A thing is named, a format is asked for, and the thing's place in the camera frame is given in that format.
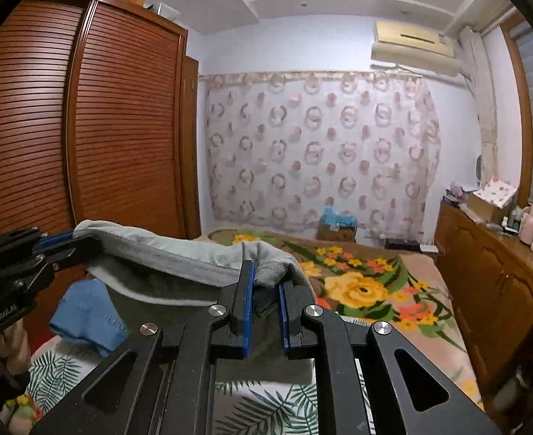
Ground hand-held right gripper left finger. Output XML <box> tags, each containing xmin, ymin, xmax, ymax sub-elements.
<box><xmin>31</xmin><ymin>260</ymin><xmax>255</xmax><ymax>435</ymax></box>

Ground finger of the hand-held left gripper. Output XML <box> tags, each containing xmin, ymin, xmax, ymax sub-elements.
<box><xmin>0</xmin><ymin>225</ymin><xmax>79</xmax><ymax>259</ymax></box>
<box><xmin>4</xmin><ymin>245</ymin><xmax>80</xmax><ymax>291</ymax></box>

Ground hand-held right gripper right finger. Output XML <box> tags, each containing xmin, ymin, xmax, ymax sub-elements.
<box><xmin>278</xmin><ymin>281</ymin><xmax>503</xmax><ymax>435</ymax></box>

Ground grey pants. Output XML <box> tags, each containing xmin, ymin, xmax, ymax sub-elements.
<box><xmin>74</xmin><ymin>220</ymin><xmax>318</xmax><ymax>386</ymax></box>

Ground person's left hand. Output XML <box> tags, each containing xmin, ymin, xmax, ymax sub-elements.
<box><xmin>0</xmin><ymin>319</ymin><xmax>32</xmax><ymax>393</ymax></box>

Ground folded blue jeans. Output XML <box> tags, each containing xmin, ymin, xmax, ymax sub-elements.
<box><xmin>49</xmin><ymin>278</ymin><xmax>131</xmax><ymax>359</ymax></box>

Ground leaf print bedsheet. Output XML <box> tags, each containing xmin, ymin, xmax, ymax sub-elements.
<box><xmin>24</xmin><ymin>340</ymin><xmax>380</xmax><ymax>435</ymax></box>

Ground floral blanket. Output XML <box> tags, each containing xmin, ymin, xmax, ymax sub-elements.
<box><xmin>194</xmin><ymin>227</ymin><xmax>484</xmax><ymax>411</ymax></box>

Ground cardboard box with blue cloth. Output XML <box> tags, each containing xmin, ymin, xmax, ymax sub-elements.
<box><xmin>317</xmin><ymin>206</ymin><xmax>358</xmax><ymax>243</ymax></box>

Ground wooden louvered wardrobe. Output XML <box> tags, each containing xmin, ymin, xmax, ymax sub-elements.
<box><xmin>0</xmin><ymin>0</ymin><xmax>202</xmax><ymax>340</ymax></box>

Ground circle print sheer curtain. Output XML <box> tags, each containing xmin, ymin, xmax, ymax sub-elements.
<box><xmin>198</xmin><ymin>70</ymin><xmax>442</xmax><ymax>242</ymax></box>

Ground wooden sideboard cabinet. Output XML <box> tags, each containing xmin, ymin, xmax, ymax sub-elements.
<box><xmin>434</xmin><ymin>202</ymin><xmax>533</xmax><ymax>418</ymax></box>

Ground purple pouch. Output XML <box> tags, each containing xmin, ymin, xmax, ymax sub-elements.
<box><xmin>445</xmin><ymin>181</ymin><xmax>467</xmax><ymax>204</ymax></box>

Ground dotted lid box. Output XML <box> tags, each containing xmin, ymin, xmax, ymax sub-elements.
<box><xmin>466</xmin><ymin>178</ymin><xmax>520</xmax><ymax>223</ymax></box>

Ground small desk fan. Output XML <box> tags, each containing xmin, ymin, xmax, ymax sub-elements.
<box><xmin>475</xmin><ymin>155</ymin><xmax>489</xmax><ymax>189</ymax></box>

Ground white box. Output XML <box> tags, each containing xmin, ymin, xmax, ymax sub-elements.
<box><xmin>151</xmin><ymin>2</ymin><xmax>184</xmax><ymax>21</ymax></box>

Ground pink bottle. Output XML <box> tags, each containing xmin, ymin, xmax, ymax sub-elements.
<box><xmin>519</xmin><ymin>205</ymin><xmax>533</xmax><ymax>246</ymax></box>

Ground cream corner curtain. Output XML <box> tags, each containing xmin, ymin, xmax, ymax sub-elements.
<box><xmin>459</xmin><ymin>26</ymin><xmax>498</xmax><ymax>191</ymax></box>

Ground wall air conditioner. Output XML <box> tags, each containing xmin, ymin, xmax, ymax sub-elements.
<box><xmin>370</xmin><ymin>20</ymin><xmax>462</xmax><ymax>78</ymax></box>

